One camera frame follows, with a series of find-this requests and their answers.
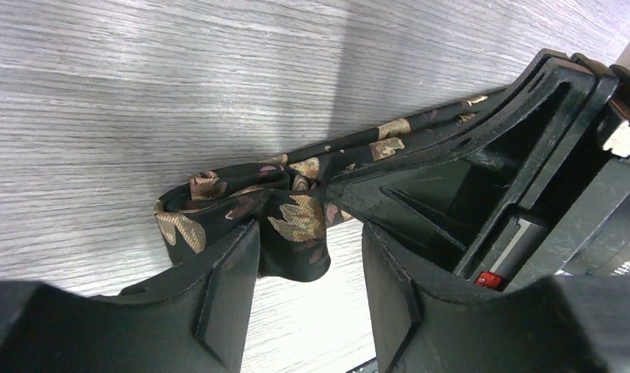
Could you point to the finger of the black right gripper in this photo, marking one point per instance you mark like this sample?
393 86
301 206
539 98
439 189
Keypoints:
447 193

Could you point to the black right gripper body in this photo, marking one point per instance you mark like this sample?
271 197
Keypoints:
583 224

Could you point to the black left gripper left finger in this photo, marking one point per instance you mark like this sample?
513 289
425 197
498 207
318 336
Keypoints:
190 318

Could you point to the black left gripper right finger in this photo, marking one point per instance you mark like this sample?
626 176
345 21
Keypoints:
425 319

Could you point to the black gold floral tie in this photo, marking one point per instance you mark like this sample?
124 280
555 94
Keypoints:
285 194

